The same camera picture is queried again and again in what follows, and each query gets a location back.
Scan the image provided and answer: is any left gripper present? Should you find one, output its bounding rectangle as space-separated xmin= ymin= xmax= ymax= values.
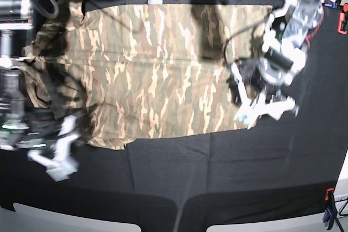
xmin=231 ymin=62 xmax=299 ymax=129

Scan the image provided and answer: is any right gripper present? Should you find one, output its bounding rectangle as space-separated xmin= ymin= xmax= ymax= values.
xmin=27 ymin=115 xmax=80 ymax=182

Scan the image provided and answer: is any camouflage t-shirt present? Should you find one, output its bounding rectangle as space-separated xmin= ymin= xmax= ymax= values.
xmin=24 ymin=0 xmax=272 ymax=150

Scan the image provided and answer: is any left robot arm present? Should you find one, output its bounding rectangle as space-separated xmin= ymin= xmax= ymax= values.
xmin=226 ymin=0 xmax=336 ymax=129

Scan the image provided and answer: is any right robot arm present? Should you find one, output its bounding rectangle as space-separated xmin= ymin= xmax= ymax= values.
xmin=1 ymin=0 xmax=80 ymax=181

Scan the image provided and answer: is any red clamp right rear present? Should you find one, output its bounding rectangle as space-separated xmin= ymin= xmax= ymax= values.
xmin=337 ymin=3 xmax=347 ymax=35

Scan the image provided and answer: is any red blue clamp front right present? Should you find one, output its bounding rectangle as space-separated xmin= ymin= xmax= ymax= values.
xmin=322 ymin=187 xmax=338 ymax=230

